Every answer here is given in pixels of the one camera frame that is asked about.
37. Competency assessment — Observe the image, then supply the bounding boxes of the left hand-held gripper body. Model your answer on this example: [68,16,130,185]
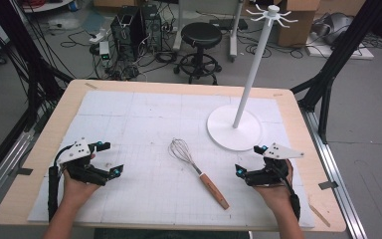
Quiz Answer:
[57,137,110,187]

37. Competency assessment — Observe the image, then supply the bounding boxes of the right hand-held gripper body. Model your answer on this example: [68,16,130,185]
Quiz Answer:
[244,142,305,187]

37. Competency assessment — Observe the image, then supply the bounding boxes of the wooden handled wire whisk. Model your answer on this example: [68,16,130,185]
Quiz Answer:
[167,138,231,211]

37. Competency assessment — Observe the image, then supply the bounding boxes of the white hook stand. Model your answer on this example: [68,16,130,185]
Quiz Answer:
[206,4,298,152]

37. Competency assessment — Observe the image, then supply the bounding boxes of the person's left hand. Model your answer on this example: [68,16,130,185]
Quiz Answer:
[62,152,101,208]

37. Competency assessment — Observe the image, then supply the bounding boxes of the person's right hand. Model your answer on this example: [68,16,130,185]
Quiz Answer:
[252,158,295,215]

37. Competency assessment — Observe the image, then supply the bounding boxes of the thin wooden stick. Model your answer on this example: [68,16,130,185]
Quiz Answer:
[307,202,332,229]

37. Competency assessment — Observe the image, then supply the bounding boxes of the white adapter with green light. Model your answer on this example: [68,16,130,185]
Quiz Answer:
[98,41,111,62]

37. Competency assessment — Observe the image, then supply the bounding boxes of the white power strip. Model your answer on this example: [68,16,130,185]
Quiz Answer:
[89,28,112,45]

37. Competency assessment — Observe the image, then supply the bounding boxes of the large black computer tower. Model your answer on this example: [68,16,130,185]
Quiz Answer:
[109,5,146,63]

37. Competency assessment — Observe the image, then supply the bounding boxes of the flat white board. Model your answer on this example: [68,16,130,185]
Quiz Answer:
[303,32,376,61]

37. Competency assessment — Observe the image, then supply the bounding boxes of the brown cardboard box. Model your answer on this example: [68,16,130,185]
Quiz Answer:
[276,0,321,48]

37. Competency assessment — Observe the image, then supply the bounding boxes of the slim black computer tower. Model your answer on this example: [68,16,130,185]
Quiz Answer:
[140,4,164,53]

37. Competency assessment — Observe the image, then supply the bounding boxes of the black round stool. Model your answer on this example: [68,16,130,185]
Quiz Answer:
[173,21,224,86]

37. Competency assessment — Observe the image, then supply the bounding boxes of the black power strip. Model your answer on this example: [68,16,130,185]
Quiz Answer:
[208,18,249,32]

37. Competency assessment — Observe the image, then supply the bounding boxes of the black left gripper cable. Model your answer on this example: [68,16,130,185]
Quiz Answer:
[47,144,76,223]

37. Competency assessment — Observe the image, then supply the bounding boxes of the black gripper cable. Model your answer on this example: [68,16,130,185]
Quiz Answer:
[47,144,76,223]
[277,164,302,222]

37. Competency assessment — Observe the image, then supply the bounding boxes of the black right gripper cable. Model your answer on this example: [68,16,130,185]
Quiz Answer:
[277,164,302,222]

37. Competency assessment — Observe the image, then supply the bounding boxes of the aluminium rail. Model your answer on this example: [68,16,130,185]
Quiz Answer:
[299,108,368,239]
[0,127,38,217]

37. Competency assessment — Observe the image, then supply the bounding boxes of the black metal frame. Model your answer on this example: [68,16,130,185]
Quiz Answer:
[290,0,382,144]
[0,0,75,132]

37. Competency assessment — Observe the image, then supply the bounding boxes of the white metal frame legs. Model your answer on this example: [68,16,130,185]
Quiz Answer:
[173,0,245,63]

